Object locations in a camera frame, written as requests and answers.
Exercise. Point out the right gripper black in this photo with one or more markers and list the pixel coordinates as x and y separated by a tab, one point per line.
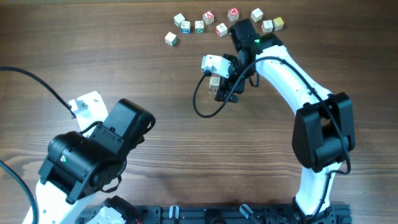
222	93

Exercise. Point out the plain wooden block blue edge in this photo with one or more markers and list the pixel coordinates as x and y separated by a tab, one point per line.
212	92

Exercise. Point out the wooden block with O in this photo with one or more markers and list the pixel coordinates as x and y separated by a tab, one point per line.
214	83

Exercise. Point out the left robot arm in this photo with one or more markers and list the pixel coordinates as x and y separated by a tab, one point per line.
80	163

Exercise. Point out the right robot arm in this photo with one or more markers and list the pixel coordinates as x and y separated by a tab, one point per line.
323	132

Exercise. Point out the red edged picture block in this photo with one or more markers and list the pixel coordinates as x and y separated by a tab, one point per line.
221	30

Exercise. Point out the green edged block middle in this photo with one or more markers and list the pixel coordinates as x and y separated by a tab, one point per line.
199	27

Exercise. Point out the green edged block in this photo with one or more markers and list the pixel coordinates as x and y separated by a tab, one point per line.
171	39
178	19
199	27

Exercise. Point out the green edged block far left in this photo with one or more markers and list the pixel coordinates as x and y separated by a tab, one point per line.
171	39

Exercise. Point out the blue edged wooden block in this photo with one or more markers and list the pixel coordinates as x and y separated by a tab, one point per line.
185	27

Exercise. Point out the red letter A block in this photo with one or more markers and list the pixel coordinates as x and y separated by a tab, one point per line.
208	17

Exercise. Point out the red letter M block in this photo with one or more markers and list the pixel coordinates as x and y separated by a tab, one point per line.
233	14

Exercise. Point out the red edged block right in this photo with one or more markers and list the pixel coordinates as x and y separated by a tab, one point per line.
267	26

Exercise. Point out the plain wooden block top right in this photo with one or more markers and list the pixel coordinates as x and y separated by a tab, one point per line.
257	15

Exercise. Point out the green edged block top left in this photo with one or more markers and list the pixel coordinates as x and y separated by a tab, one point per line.
178	19

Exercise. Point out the yellow block far right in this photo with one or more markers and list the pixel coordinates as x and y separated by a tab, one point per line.
278	23

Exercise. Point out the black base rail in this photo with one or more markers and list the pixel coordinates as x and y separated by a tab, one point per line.
276	213

